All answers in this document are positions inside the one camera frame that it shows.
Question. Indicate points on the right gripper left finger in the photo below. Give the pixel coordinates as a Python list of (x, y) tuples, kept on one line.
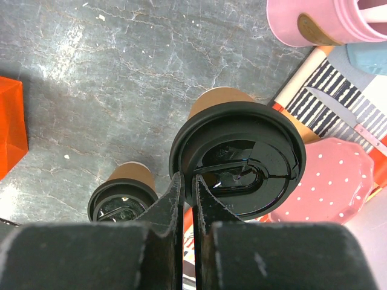
[(146, 253)]

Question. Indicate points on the brown paper cup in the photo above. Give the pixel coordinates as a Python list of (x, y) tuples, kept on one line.
[(216, 96), (134, 170)]

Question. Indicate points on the patterned orange cloth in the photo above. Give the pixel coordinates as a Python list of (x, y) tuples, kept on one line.
[(329, 70)]

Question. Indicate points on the black cup lid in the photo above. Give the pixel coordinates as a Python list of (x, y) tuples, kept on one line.
[(120, 200), (250, 156)]

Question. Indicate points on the pink straw holder cup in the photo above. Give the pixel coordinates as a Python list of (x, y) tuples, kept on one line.
[(306, 23)]

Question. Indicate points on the orange paper bag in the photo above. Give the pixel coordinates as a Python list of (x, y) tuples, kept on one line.
[(14, 143)]

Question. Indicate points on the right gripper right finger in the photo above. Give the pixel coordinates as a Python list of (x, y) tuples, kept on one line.
[(233, 254)]

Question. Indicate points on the pink dotted plate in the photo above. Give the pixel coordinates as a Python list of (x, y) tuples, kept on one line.
[(337, 181)]

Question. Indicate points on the light blue cup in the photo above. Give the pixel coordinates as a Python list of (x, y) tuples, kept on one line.
[(368, 57)]

